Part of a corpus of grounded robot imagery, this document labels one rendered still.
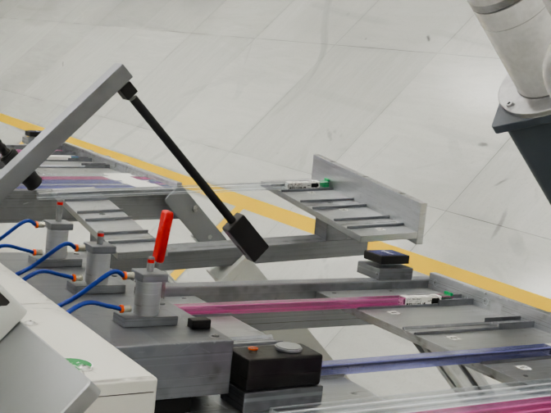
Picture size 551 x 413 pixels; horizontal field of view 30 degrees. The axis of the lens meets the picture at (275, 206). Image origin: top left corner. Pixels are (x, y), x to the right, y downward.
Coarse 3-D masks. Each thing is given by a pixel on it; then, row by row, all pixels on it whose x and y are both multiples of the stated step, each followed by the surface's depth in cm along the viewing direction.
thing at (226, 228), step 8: (240, 216) 94; (232, 224) 94; (240, 224) 94; (248, 224) 95; (232, 232) 94; (240, 232) 94; (248, 232) 95; (256, 232) 95; (232, 240) 95; (240, 240) 95; (248, 240) 95; (256, 240) 96; (264, 240) 96; (240, 248) 95; (248, 248) 95; (256, 248) 96; (264, 248) 96; (248, 256) 96; (256, 256) 96
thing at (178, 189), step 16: (48, 192) 156; (64, 192) 157; (80, 192) 158; (96, 192) 160; (112, 192) 161; (128, 192) 162; (144, 192) 163; (160, 192) 164; (176, 192) 166; (192, 192) 167
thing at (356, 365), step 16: (432, 352) 106; (448, 352) 107; (464, 352) 108; (480, 352) 109; (496, 352) 110; (512, 352) 111; (528, 352) 112; (544, 352) 114; (336, 368) 99; (352, 368) 100; (368, 368) 101; (384, 368) 102; (400, 368) 103
